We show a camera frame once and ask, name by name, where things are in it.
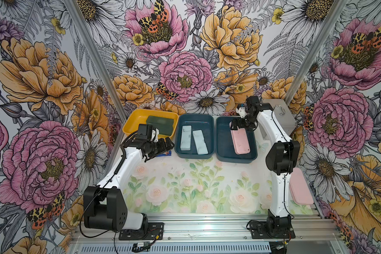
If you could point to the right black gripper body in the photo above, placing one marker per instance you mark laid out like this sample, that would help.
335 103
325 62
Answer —
245 122

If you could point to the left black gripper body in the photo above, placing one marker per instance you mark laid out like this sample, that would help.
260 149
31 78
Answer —
158 147

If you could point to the pink pencil case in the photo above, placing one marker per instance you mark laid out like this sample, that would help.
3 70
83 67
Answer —
240 141
300 191

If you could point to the dark green pencil case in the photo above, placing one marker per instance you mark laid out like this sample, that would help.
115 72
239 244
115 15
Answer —
156 120
164 129

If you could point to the large teal plastic tray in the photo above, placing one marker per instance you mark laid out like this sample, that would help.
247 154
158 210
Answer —
224 143

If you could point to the light blue pencil case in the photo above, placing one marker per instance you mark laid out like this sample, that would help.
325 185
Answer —
201 147
186 137

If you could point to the silver metal case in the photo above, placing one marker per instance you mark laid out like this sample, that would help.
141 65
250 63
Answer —
283 114

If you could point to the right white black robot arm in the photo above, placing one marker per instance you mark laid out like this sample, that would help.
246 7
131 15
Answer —
280 160

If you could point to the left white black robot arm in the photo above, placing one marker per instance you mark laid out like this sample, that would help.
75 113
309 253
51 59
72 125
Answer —
104 204

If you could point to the blue white gauze bandage pack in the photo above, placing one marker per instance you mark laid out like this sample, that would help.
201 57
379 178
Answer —
164 154

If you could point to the yellow plastic tray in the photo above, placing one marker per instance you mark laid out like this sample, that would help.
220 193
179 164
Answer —
139 116

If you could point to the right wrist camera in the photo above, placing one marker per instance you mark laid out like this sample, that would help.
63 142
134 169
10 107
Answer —
243 109

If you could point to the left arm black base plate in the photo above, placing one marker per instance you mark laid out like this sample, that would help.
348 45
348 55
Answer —
148 233

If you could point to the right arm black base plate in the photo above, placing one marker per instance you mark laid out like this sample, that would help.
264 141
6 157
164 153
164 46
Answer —
260 230

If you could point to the right aluminium corner post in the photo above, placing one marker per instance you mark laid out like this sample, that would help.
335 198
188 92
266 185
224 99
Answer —
325 29

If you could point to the aluminium corner post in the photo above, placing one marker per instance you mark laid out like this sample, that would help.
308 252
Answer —
325 29
87 39

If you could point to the white slotted cable duct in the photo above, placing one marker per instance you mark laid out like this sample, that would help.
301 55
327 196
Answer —
178 248

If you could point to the aluminium front rail frame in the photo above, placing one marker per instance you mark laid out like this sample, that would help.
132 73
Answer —
232 227

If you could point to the left aluminium corner post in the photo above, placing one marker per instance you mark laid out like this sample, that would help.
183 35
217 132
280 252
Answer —
87 39

